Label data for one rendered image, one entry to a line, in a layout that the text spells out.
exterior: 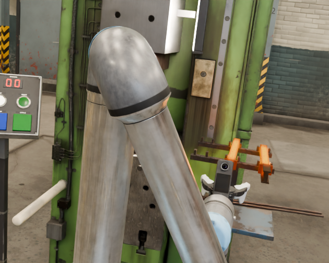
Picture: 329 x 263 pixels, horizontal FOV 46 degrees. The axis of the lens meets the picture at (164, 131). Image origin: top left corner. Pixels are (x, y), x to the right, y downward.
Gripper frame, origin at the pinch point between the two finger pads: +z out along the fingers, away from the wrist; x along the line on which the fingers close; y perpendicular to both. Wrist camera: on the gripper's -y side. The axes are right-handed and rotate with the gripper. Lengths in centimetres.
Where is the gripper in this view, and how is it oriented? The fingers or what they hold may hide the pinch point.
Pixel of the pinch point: (225, 178)
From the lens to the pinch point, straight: 125.6
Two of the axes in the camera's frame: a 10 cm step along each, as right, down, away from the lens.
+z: 2.4, -2.1, 9.5
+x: 9.6, 1.6, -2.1
